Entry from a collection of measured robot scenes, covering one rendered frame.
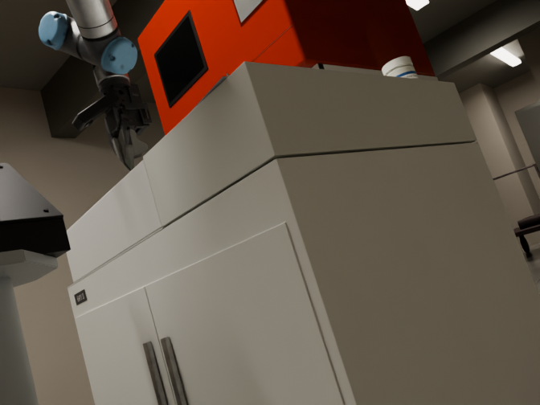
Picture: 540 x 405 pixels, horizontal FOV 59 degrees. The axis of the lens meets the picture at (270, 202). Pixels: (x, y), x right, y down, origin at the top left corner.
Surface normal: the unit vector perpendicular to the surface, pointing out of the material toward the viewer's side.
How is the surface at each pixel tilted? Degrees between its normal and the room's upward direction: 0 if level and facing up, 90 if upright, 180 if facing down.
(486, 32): 90
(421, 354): 90
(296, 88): 90
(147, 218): 90
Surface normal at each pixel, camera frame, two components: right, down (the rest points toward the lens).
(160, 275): -0.73, 0.12
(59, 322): 0.71, -0.33
